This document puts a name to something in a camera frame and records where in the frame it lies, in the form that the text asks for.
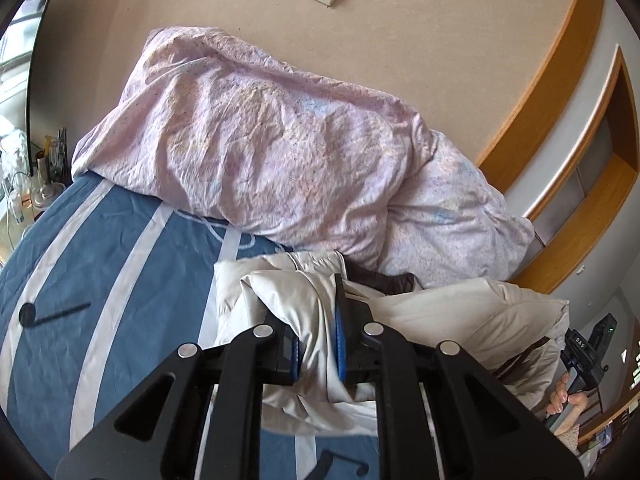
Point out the cream down jacket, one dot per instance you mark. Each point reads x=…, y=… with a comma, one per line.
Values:
x=440, y=320

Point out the pink floral duvet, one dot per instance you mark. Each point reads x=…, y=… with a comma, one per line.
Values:
x=280, y=150

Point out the window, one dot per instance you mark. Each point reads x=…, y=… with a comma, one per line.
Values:
x=25, y=30

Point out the person's right hand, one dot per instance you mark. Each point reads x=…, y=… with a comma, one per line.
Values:
x=567, y=407

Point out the curved wooden headboard trim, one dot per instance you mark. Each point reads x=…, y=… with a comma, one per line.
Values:
x=555, y=90

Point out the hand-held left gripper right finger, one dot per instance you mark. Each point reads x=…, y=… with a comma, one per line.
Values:
x=342, y=342

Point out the blue striped bed sheet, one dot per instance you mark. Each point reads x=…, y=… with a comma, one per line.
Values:
x=125, y=285

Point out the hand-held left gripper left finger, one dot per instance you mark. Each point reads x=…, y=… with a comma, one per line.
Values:
x=295, y=360

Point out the wooden wall niche frame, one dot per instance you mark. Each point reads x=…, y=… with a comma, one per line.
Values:
x=600, y=195

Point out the cluster of toiletry bottles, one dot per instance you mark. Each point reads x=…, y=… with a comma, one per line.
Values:
x=45, y=185

